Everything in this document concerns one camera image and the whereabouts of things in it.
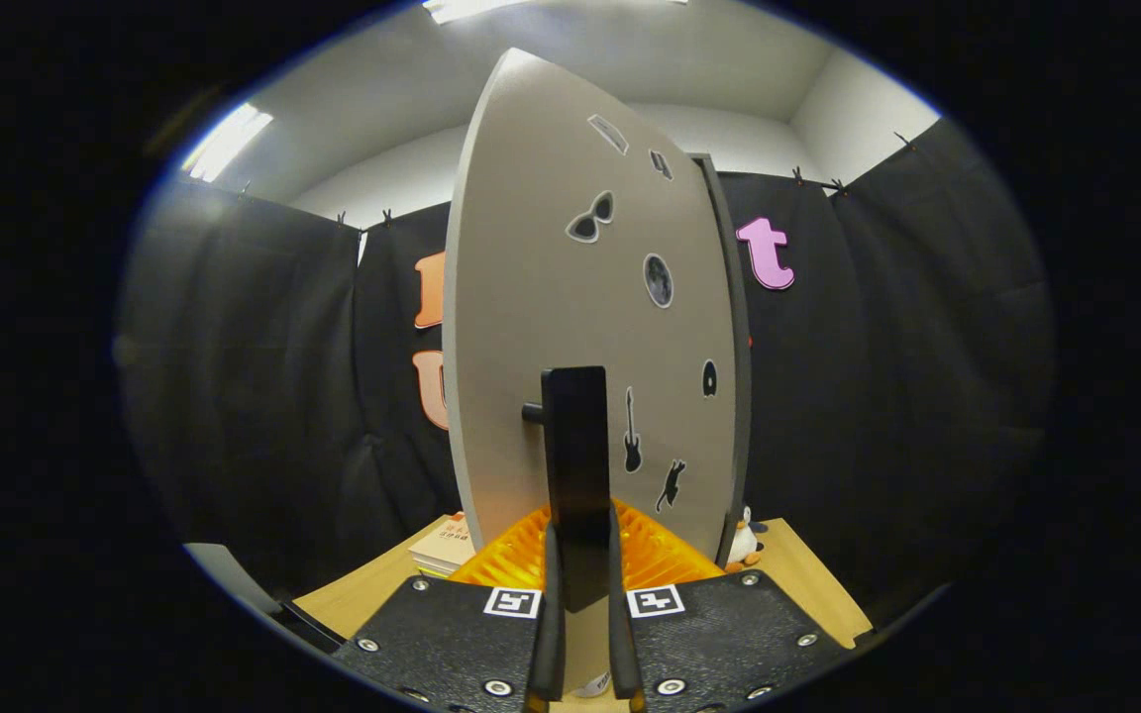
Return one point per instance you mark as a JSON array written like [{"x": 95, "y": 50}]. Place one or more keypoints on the wide ceiling light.
[{"x": 462, "y": 8}]

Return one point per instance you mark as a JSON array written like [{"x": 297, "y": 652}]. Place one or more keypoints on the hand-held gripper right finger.
[{"x": 625, "y": 654}]

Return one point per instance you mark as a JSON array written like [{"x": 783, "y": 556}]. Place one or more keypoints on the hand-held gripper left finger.
[{"x": 546, "y": 644}]

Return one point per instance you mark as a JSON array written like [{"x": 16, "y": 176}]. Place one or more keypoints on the row of black cloth clips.
[{"x": 387, "y": 216}]

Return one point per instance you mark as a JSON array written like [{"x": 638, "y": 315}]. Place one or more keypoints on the penguin toy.
[{"x": 744, "y": 543}]

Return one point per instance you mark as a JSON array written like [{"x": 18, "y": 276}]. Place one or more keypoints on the black backdrop cloth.
[{"x": 254, "y": 396}]

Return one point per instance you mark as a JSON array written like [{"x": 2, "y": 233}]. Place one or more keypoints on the yellow striped book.
[{"x": 442, "y": 570}]

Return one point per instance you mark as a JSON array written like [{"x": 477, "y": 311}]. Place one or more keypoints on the grey board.
[{"x": 224, "y": 569}]

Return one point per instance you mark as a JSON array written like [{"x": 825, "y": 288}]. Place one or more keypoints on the dark grey shoe cabinet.
[{"x": 739, "y": 396}]

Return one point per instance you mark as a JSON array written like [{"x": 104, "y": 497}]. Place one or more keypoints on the long ceiling light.
[{"x": 229, "y": 139}]

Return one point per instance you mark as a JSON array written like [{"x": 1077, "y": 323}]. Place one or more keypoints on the beige shoe cabinet door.
[{"x": 531, "y": 248}]

